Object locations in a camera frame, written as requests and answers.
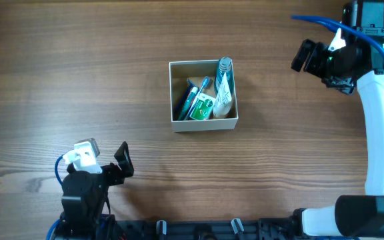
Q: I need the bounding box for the red green toothpaste tube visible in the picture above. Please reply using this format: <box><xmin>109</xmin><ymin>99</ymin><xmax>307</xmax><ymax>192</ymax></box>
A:
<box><xmin>177</xmin><ymin>87</ymin><xmax>199</xmax><ymax>121</ymax></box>

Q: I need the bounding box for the teal mouthwash bottle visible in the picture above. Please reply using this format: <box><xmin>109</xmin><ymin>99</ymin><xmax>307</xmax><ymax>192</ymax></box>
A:
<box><xmin>215</xmin><ymin>57</ymin><xmax>234</xmax><ymax>94</ymax></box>

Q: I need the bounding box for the white cream tube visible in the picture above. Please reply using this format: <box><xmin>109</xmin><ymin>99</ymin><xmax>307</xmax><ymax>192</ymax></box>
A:
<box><xmin>213</xmin><ymin>73</ymin><xmax>233</xmax><ymax>119</ymax></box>

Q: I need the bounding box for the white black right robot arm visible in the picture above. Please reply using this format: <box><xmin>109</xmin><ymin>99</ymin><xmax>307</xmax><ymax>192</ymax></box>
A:
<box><xmin>287</xmin><ymin>1</ymin><xmax>384</xmax><ymax>239</ymax></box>

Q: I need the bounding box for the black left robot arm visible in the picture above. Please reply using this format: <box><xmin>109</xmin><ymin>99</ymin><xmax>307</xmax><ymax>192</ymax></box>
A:
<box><xmin>46</xmin><ymin>138</ymin><xmax>134</xmax><ymax>239</ymax></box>

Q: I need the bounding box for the blue disposable razor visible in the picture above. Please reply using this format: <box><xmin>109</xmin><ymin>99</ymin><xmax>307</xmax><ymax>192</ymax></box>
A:
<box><xmin>174</xmin><ymin>79</ymin><xmax>196</xmax><ymax>115</ymax></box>

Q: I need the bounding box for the blue white toothbrush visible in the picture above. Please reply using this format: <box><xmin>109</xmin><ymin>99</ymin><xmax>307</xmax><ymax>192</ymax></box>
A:
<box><xmin>184</xmin><ymin>76</ymin><xmax>211</xmax><ymax>121</ymax></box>

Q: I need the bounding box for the green white soap box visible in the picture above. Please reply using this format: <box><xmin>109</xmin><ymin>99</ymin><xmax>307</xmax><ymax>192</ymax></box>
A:
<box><xmin>189</xmin><ymin>93</ymin><xmax>215</xmax><ymax>121</ymax></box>

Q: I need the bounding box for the white open cardboard box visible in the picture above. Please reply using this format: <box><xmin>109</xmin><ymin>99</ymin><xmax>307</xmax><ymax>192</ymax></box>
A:
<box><xmin>169</xmin><ymin>59</ymin><xmax>239</xmax><ymax>132</ymax></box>

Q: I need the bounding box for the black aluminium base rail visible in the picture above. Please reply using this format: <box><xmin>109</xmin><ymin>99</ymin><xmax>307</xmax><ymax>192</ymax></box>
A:
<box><xmin>117</xmin><ymin>219</ymin><xmax>297</xmax><ymax>240</ymax></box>

